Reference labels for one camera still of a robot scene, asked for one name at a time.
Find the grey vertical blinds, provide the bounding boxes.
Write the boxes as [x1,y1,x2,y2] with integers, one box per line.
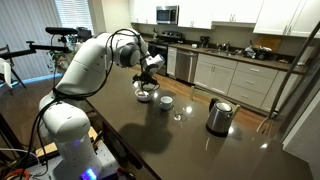
[0,0,58,81]

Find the dish rack with items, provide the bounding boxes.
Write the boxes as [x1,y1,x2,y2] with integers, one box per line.
[244,44,274,62]

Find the small clear glass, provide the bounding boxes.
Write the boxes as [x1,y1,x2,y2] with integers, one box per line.
[173,108,184,123]

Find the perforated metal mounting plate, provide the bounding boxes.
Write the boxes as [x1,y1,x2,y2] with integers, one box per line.
[28,143,121,180]

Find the narrow white cabinet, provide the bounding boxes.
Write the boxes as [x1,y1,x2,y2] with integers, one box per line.
[166,46,178,78]

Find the white cup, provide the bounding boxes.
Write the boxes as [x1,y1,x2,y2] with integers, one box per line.
[159,95,174,111]

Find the stainless dishwasher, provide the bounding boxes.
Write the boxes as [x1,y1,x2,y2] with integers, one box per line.
[175,49,199,84]

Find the black camera boom stand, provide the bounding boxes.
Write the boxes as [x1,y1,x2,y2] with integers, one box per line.
[0,34,69,89]

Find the orange cable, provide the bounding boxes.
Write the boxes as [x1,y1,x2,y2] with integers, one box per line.
[2,168,32,180]

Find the wooden cutting board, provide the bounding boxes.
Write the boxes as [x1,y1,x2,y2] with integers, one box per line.
[254,34,284,53]

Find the white paper towel roll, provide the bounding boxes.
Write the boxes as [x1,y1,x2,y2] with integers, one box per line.
[297,44,316,67]

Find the stainless microwave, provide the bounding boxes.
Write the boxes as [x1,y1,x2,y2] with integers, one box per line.
[155,5,180,26]

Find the black coffee maker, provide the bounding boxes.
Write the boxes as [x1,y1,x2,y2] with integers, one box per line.
[199,35,211,49]

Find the black stereo camera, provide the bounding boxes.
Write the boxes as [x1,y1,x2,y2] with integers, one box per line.
[44,26,79,36]

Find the stainless steel kettle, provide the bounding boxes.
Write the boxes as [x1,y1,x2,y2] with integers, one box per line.
[205,97,242,138]

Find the green house plant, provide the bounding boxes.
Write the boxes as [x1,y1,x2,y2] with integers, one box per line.
[46,49,69,73]

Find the white window blinds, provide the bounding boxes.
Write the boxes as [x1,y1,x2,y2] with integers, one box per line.
[54,0,95,34]

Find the dark kitchen countertop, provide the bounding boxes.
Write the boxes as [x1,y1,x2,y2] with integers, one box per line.
[178,43,309,75]

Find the metal sink faucet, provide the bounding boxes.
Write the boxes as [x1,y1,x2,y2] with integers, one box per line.
[220,41,232,53]

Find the white upper cabinets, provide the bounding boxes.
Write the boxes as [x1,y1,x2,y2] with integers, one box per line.
[129,0,158,26]
[177,0,264,30]
[253,0,320,39]

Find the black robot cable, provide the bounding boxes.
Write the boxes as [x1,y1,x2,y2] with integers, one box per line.
[19,28,161,180]

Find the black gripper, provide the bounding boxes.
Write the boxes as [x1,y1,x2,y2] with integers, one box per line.
[132,73,159,91]

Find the white bowl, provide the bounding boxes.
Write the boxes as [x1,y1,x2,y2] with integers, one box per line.
[134,87,155,103]

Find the white lower cabinets with drawers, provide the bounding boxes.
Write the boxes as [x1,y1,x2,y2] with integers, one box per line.
[193,53,301,113]

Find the black stainless stove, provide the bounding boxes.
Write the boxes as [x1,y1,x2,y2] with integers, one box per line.
[148,30,185,77]

